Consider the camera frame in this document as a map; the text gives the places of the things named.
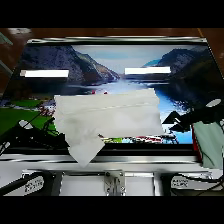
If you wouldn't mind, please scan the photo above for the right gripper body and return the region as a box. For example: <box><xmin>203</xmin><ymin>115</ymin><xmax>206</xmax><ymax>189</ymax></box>
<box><xmin>162</xmin><ymin>109</ymin><xmax>194</xmax><ymax>134</ymax></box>

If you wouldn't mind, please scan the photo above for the white garment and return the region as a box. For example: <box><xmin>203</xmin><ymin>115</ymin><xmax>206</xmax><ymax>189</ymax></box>
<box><xmin>52</xmin><ymin>87</ymin><xmax>165</xmax><ymax>168</ymax></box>

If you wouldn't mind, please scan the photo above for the red garment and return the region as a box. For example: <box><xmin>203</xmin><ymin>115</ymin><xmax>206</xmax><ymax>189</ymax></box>
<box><xmin>191</xmin><ymin>124</ymin><xmax>205</xmax><ymax>163</ymax></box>

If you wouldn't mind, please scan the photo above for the pale green garment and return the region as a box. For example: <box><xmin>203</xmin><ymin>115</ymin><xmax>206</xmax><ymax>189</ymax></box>
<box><xmin>192</xmin><ymin>120</ymin><xmax>224</xmax><ymax>170</ymax></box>

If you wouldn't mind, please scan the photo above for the black cable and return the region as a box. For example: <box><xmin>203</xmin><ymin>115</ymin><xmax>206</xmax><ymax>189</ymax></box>
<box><xmin>171</xmin><ymin>173</ymin><xmax>224</xmax><ymax>195</ymax></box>

